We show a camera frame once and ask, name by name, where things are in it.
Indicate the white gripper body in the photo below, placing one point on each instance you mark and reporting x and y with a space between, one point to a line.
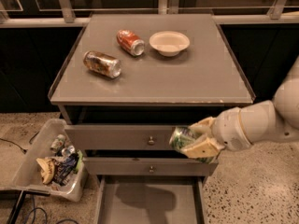
228 128

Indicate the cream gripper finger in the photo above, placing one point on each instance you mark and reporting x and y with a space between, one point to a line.
203 126
203 147

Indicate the green soda can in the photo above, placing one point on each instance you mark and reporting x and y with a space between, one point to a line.
181 137

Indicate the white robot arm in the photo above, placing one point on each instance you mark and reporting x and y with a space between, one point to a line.
276 120

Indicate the grey drawer cabinet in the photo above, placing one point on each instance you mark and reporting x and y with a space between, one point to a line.
201 81

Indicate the grey bottom drawer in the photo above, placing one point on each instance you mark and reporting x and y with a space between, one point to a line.
150 200

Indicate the grey drawer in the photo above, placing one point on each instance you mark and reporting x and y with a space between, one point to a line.
120 137
150 200
148 166

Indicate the red soda can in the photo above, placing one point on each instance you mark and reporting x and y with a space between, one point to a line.
130 42

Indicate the grey middle drawer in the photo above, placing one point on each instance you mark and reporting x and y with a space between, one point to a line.
148 166

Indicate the brown orange soda can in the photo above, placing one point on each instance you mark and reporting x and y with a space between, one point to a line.
102 64

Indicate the grey top drawer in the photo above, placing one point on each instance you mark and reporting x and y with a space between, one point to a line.
120 137

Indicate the can in bin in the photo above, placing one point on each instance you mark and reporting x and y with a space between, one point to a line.
58 143

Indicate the white paper bowl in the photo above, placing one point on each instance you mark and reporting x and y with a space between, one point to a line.
169 43

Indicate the dark blue snack bag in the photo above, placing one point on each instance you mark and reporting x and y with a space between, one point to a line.
64 168

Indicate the clear plastic bin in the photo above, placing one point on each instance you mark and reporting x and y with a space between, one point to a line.
28 178

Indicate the tan crumpled snack bag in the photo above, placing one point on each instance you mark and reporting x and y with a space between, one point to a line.
47 169

